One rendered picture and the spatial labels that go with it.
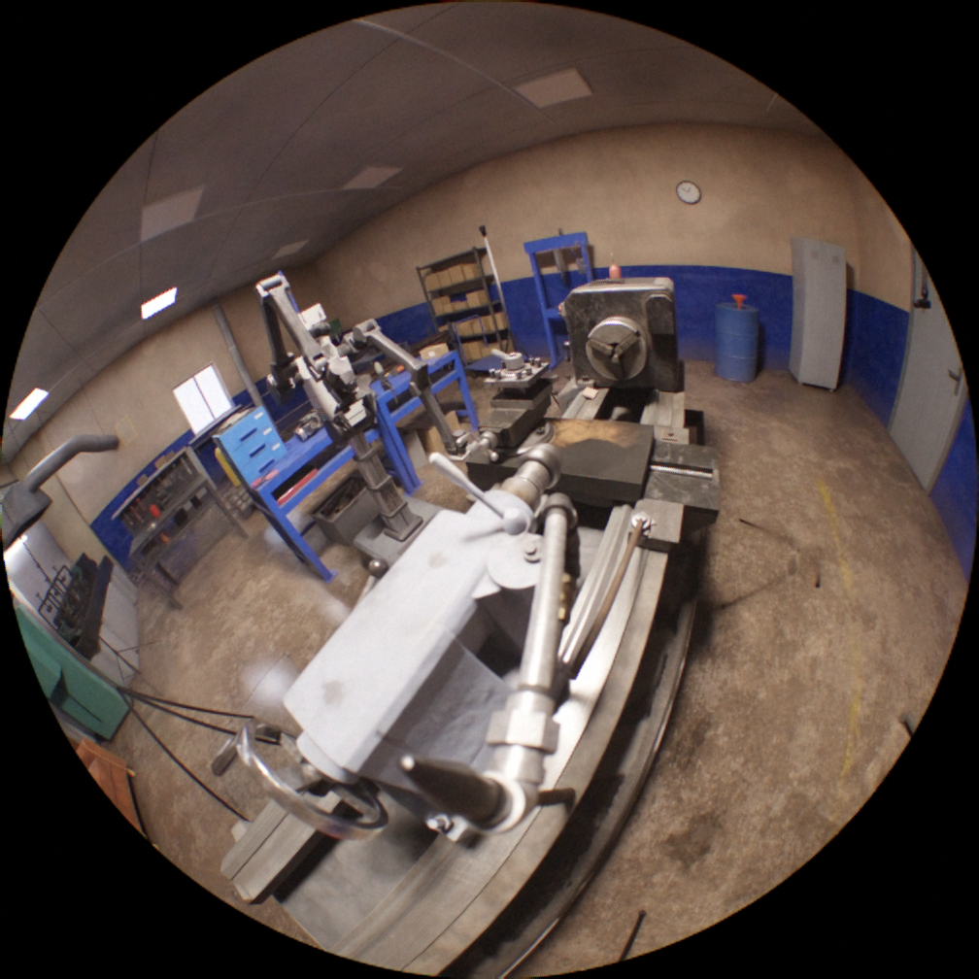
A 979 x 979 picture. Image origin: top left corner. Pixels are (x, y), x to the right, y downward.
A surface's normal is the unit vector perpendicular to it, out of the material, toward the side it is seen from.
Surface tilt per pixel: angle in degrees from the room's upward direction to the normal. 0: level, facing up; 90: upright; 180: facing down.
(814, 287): 90
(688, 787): 0
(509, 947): 0
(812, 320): 90
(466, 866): 0
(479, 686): 70
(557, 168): 90
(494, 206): 90
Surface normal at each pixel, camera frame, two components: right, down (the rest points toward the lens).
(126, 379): 0.83, 0.14
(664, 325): -0.49, 0.62
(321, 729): -0.25, -0.77
